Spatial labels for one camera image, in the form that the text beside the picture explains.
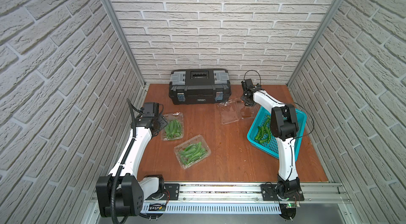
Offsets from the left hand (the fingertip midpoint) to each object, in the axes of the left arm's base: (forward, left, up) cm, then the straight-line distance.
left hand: (162, 121), depth 83 cm
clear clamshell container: (+8, -2, -8) cm, 12 cm away
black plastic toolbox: (+23, -20, +4) cm, 31 cm away
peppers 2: (-13, -16, -12) cm, 24 cm away
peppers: (+1, -4, -11) cm, 12 cm away
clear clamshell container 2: (+15, -43, -10) cm, 46 cm away
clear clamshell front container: (-12, -10, -8) cm, 17 cm away
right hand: (+24, -55, -9) cm, 60 cm away
